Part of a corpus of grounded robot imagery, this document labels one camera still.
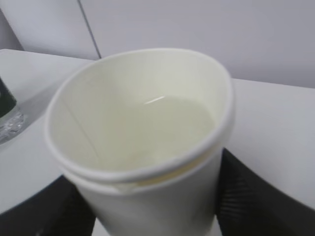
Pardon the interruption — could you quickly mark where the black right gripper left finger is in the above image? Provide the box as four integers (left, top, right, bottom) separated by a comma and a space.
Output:
0, 176, 96, 236

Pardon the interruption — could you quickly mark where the white paper cup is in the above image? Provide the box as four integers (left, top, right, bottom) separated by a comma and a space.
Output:
44, 48, 235, 236

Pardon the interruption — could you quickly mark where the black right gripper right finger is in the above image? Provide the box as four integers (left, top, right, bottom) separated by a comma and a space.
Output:
216, 149, 315, 236

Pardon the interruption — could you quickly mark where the clear green-label water bottle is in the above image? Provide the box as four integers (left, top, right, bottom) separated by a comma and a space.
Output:
0, 79, 25, 145

